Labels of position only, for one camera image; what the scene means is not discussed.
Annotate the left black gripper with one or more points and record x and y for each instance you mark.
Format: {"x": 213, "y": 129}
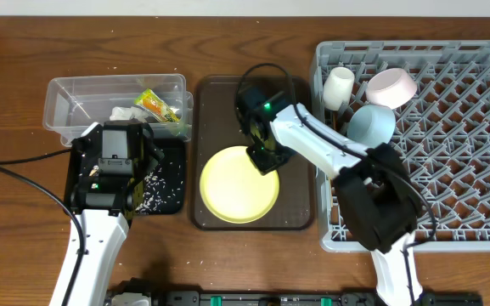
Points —
{"x": 150, "y": 154}

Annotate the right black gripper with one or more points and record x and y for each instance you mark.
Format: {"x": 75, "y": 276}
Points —
{"x": 266, "y": 161}

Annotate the yellow plate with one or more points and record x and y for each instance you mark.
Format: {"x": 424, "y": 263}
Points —
{"x": 234, "y": 190}

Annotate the white tissue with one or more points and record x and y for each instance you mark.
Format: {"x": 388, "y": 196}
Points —
{"x": 129, "y": 113}

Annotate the rice grains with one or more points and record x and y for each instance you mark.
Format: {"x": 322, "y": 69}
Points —
{"x": 162, "y": 195}

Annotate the green orange snack wrapper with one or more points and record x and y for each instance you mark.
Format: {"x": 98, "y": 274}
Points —
{"x": 150, "y": 105}

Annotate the wooden chopstick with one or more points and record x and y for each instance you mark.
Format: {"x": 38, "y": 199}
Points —
{"x": 334, "y": 120}

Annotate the white cup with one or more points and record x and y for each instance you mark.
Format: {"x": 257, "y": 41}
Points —
{"x": 338, "y": 88}

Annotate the light blue bowl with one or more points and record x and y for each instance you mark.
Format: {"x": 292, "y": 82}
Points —
{"x": 372, "y": 125}

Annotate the white bowl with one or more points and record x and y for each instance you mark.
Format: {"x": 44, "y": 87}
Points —
{"x": 391, "y": 88}

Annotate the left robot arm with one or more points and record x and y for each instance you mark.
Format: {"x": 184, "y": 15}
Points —
{"x": 95, "y": 241}

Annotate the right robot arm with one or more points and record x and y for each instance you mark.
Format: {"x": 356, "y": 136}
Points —
{"x": 376, "y": 199}

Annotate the grey dishwasher rack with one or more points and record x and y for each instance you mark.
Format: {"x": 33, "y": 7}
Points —
{"x": 442, "y": 134}

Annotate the dark brown serving tray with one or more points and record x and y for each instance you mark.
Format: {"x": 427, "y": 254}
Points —
{"x": 216, "y": 127}

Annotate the black rectangular tray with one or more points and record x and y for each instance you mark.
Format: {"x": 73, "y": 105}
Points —
{"x": 83, "y": 162}

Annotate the clear plastic bin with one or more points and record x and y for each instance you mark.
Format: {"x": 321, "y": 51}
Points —
{"x": 73, "y": 103}

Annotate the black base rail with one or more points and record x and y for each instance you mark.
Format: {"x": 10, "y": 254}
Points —
{"x": 140, "y": 292}

